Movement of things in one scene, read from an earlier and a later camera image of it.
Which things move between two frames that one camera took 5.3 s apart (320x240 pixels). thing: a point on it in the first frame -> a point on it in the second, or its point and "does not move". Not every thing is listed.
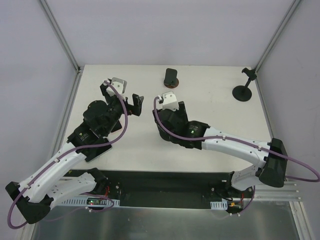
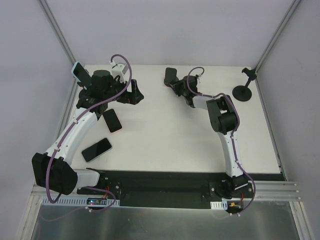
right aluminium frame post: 293,6 does not move
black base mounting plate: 174,189 does not move
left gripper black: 120,100 -> 130,93
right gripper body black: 170,115 -> 175,83
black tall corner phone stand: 243,93 does not move
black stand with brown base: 171,80 does not move
